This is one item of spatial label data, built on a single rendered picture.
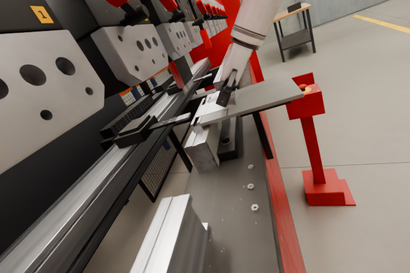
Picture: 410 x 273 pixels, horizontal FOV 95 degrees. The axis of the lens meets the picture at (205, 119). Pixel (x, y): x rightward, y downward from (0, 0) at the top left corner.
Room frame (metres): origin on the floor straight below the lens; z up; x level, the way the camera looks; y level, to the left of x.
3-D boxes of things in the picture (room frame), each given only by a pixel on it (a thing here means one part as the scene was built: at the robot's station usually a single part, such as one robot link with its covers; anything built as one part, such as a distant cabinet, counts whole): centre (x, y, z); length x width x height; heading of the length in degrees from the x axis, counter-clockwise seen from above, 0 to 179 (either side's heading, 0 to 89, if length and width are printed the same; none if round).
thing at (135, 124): (0.61, 0.16, 1.01); 0.26 x 0.12 x 0.05; 70
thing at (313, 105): (0.88, -0.51, 0.75); 0.20 x 0.16 x 0.18; 152
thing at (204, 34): (0.69, -0.11, 1.20); 0.04 x 0.02 x 0.10; 70
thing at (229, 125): (0.58, -0.07, 0.89); 0.30 x 0.05 x 0.03; 160
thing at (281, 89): (0.51, -0.14, 1.00); 0.26 x 0.18 x 0.01; 70
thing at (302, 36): (4.62, -2.83, 0.75); 1.80 x 0.75 x 1.50; 148
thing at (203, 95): (1.26, 0.15, 0.81); 0.64 x 0.08 x 0.14; 70
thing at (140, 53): (0.35, 0.08, 1.26); 0.15 x 0.09 x 0.17; 160
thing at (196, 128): (0.58, 0.00, 0.99); 0.20 x 0.03 x 0.03; 160
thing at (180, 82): (0.56, 0.00, 1.13); 0.10 x 0.02 x 0.10; 160
